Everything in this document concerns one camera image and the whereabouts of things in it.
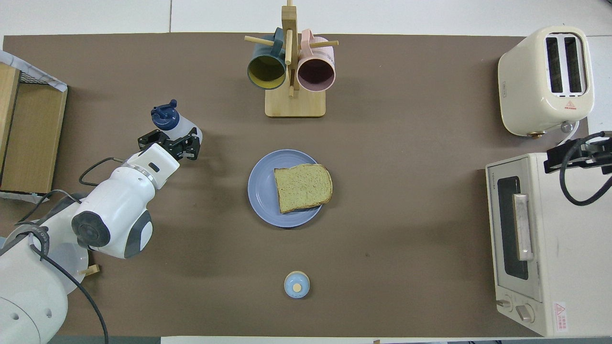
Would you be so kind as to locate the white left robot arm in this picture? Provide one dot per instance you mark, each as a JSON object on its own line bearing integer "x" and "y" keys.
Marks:
{"x": 114, "y": 215}

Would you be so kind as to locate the white checked cloth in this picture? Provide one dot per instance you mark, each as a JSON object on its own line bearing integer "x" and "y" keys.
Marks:
{"x": 28, "y": 71}

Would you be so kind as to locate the grey plate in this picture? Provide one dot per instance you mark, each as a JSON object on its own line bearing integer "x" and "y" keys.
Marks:
{"x": 76, "y": 267}

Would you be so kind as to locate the pink ribbed mug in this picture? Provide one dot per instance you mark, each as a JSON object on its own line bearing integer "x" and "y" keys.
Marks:
{"x": 315, "y": 74}

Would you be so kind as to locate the white toaster oven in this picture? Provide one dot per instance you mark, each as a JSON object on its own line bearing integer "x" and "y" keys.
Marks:
{"x": 569, "y": 239}

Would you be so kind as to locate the small blue call bell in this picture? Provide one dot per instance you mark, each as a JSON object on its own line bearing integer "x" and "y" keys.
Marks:
{"x": 296, "y": 284}

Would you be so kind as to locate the dark teal mug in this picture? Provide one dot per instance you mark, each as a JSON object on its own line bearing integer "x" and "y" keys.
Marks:
{"x": 266, "y": 71}

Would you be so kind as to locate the seasoning bottle with navy cap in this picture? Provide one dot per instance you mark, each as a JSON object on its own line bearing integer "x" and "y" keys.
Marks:
{"x": 184, "y": 128}

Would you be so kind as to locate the wooden mug rack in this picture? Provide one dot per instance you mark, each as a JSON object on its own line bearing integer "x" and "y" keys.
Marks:
{"x": 295, "y": 105}

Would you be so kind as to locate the cream two-slot toaster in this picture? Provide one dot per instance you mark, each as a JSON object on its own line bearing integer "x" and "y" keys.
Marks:
{"x": 526, "y": 81}

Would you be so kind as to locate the toast bread slice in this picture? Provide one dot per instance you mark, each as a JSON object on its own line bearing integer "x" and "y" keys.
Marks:
{"x": 303, "y": 186}

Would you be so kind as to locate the blue round plate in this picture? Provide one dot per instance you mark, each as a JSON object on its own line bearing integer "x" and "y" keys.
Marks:
{"x": 263, "y": 191}

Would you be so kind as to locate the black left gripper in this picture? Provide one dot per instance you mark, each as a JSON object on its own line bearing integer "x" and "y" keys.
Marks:
{"x": 176, "y": 143}

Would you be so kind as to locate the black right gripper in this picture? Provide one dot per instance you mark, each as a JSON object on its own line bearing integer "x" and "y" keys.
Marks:
{"x": 600, "y": 157}

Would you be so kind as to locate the brown table mat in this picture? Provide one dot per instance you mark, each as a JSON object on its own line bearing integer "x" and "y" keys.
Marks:
{"x": 406, "y": 143}

